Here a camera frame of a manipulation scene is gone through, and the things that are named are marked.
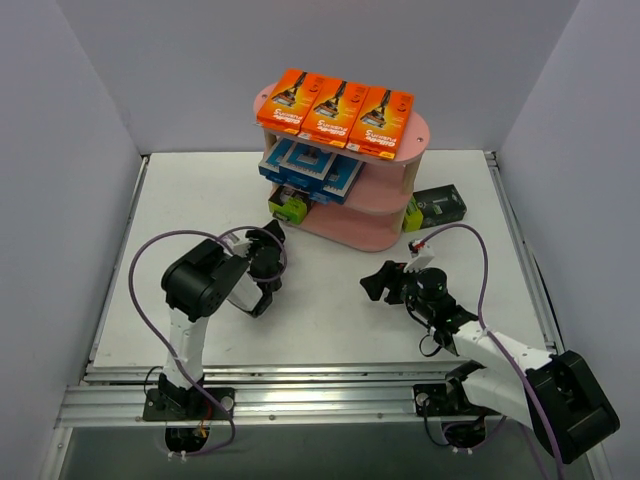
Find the black green razor box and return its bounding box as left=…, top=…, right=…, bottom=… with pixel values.
left=402, top=184, right=467, bottom=232
left=268, top=185, right=313, bottom=225

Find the blue razor box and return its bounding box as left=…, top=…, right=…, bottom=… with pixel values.
left=309, top=155, right=364, bottom=205
left=279, top=142, right=337, bottom=191
left=258, top=138, right=294, bottom=184

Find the small orange razor box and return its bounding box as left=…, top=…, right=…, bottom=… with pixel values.
left=345, top=86, right=414, bottom=160

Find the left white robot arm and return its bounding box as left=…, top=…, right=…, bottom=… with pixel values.
left=159, top=220, right=285, bottom=419

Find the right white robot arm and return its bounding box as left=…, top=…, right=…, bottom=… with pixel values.
left=360, top=261, right=620, bottom=465

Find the pink three-tier shelf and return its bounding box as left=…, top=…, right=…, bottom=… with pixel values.
left=254, top=84, right=429, bottom=252

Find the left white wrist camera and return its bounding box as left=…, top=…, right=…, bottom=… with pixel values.
left=222, top=233, right=252, bottom=257

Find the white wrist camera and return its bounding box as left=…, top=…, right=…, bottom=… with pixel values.
left=403, top=240, right=435, bottom=273
left=222, top=233, right=252, bottom=257

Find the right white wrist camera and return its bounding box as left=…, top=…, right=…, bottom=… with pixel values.
left=403, top=240, right=435, bottom=273

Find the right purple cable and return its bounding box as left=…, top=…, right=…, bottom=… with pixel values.
left=414, top=223, right=566, bottom=480

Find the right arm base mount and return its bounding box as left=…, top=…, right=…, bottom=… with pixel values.
left=412, top=383, right=506, bottom=455

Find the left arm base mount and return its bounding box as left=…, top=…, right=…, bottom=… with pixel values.
left=142, top=389, right=226, bottom=454

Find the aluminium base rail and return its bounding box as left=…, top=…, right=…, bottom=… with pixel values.
left=56, top=362, right=446, bottom=428

